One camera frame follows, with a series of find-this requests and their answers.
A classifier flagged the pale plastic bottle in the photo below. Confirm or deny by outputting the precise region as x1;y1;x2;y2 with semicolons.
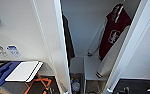
71;81;81;93

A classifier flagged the dark storage basket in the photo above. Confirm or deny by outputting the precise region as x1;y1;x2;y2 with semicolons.
69;73;85;94

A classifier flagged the red and white varsity jacket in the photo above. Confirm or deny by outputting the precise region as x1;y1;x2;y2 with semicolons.
86;3;134;80

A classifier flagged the white wardrobe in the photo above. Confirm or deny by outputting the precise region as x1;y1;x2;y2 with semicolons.
59;0;142;94

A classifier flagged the dark olive jacket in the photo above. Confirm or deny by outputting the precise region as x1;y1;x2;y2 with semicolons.
61;12;77;69

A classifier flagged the white folding table top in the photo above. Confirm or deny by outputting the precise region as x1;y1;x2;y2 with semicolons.
4;60;44;83

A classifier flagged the blue plastic tray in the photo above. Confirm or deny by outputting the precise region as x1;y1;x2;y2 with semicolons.
0;60;22;90

